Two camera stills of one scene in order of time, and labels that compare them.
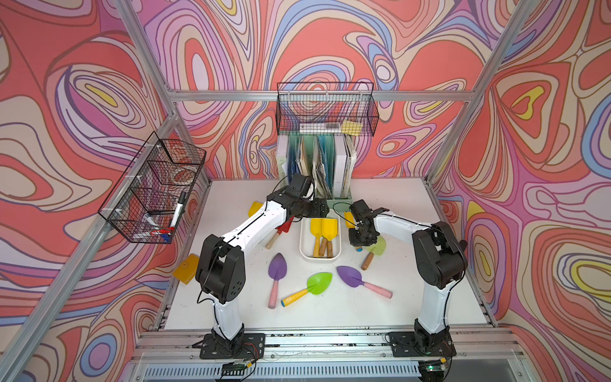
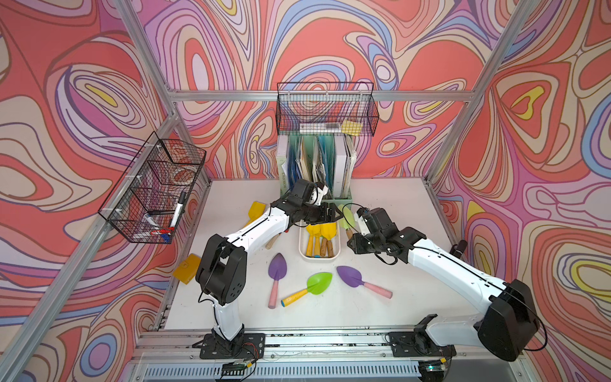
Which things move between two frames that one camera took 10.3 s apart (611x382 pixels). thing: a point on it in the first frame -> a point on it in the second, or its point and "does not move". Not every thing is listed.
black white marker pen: [178, 210] does not move
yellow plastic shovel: [348, 220] -> [309, 245]
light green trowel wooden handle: [367, 261] -> [348, 221]
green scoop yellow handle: [317, 284] does not move
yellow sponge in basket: [352, 127] does not move
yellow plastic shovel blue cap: [254, 208] does not move
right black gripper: [353, 240] -> [357, 247]
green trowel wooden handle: [323, 246] does not move
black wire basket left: [148, 204] does not move
